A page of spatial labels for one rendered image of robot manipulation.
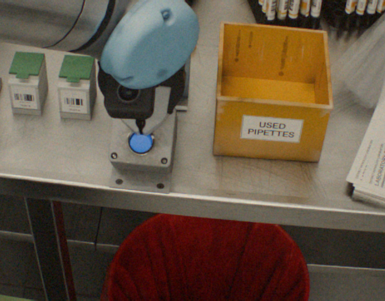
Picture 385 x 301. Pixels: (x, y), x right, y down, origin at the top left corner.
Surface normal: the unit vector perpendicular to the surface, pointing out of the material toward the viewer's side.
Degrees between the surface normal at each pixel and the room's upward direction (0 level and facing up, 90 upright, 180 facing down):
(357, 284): 0
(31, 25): 101
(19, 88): 90
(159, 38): 91
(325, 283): 0
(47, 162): 0
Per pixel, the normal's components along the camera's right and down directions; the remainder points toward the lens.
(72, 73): 0.04, -0.65
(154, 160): -0.01, -0.18
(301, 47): -0.06, 0.76
